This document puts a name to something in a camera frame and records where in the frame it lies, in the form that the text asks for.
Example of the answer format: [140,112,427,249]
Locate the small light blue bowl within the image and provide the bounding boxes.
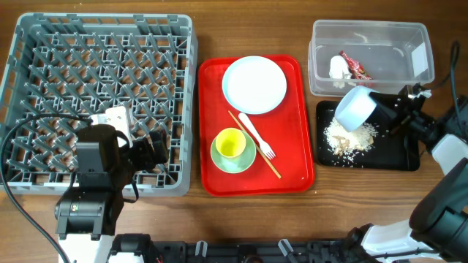
[334,86,377,132]

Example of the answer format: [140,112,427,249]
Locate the red snack wrapper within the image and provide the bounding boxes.
[339,50,372,80]

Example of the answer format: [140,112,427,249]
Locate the rice food scraps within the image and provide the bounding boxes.
[324,118,379,164]

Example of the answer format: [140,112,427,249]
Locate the yellow plastic cup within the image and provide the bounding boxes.
[215,128,246,159]

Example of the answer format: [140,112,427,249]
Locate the green saucer bowl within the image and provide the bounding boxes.
[211,131,257,174]

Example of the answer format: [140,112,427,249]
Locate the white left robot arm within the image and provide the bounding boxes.
[55,124,169,262]

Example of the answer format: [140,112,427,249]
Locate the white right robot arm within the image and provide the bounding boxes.
[335,85,467,262]

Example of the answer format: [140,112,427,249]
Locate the black waste tray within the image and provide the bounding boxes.
[316,101,420,172]

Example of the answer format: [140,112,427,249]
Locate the grey dishwasher rack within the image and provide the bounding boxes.
[1,13,198,197]

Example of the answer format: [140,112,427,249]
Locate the clear plastic bin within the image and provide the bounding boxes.
[308,20,435,97]

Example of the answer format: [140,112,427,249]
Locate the crumpled white napkin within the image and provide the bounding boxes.
[328,55,352,88]

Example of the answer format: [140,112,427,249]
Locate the wooden chopstick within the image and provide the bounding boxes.
[228,110,282,179]

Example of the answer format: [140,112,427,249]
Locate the white plastic fork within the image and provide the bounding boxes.
[238,113,276,160]

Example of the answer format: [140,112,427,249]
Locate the large light blue plate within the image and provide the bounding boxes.
[222,56,287,115]

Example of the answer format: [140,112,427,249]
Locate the red plastic tray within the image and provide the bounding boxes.
[198,55,315,197]

